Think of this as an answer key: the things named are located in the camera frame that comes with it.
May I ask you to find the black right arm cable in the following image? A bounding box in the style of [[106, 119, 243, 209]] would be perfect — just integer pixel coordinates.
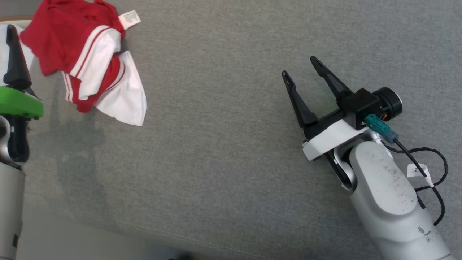
[[364, 114, 449, 227]]

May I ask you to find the red and white jersey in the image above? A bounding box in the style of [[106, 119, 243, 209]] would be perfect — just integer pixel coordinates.
[[19, 0, 148, 127]]

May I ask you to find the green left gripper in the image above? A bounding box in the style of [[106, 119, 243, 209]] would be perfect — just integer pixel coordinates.
[[0, 24, 45, 164]]

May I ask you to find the white cable label tag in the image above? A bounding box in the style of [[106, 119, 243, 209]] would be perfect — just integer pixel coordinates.
[[407, 163, 431, 179]]

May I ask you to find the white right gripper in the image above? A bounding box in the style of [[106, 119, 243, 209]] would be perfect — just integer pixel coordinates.
[[282, 56, 380, 189]]

